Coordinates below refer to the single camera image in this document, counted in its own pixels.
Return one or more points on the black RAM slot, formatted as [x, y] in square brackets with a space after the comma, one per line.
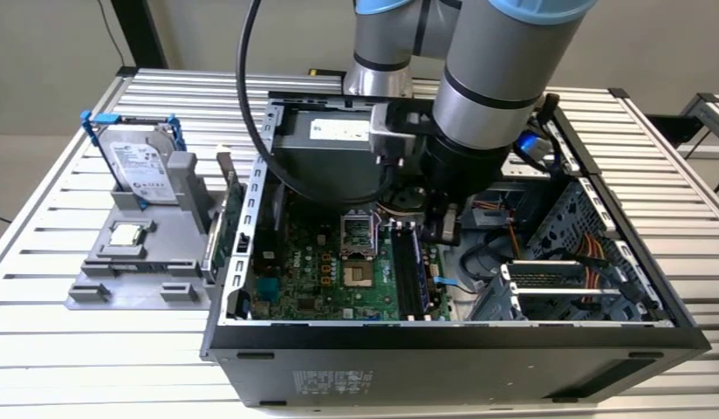
[406, 279]
[399, 275]

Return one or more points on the green RAM stick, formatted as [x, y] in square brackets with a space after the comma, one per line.
[420, 270]

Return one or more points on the green graphics card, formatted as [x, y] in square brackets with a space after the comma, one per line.
[237, 205]

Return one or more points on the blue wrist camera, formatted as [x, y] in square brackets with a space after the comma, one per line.
[534, 148]

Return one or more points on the silver CPU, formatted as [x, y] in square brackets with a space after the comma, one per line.
[124, 236]

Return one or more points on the grey parts rack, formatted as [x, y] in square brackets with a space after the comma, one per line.
[162, 244]

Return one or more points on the black vertical post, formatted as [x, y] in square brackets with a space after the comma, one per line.
[142, 35]

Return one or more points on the green motherboard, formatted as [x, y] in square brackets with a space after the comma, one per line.
[302, 279]

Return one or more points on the grey power supply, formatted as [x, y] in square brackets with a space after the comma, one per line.
[325, 170]

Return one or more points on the grey metal drive cage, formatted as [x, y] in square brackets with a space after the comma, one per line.
[529, 171]

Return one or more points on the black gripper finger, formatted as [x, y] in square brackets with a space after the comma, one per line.
[441, 222]

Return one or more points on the hard disk in blue carrier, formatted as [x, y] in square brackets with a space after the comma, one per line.
[135, 166]

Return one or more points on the black open PC case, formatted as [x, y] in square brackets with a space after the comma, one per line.
[394, 371]

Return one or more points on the round black fan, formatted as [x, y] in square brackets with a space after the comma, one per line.
[409, 196]

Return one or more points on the metal slat side table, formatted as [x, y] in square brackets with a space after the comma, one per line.
[715, 113]

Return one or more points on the CPU socket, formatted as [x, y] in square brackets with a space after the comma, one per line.
[359, 276]

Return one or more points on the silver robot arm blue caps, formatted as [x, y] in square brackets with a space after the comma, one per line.
[494, 65]

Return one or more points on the perforated metal disk bay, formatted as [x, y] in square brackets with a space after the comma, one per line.
[546, 279]

